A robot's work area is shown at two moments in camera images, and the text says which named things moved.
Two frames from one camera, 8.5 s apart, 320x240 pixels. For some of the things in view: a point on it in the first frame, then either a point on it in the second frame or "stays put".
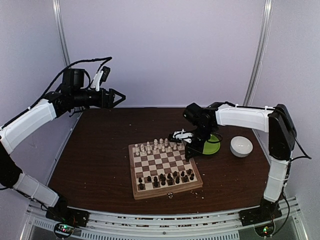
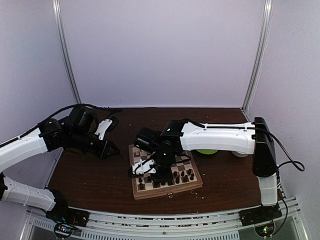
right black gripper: [195, 150] -> [167, 176]
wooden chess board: [159, 168] stays put
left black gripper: [107, 102] -> [103, 153]
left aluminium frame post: [60, 18] stays put
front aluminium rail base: [209, 226] stays put
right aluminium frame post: [255, 72] stays put
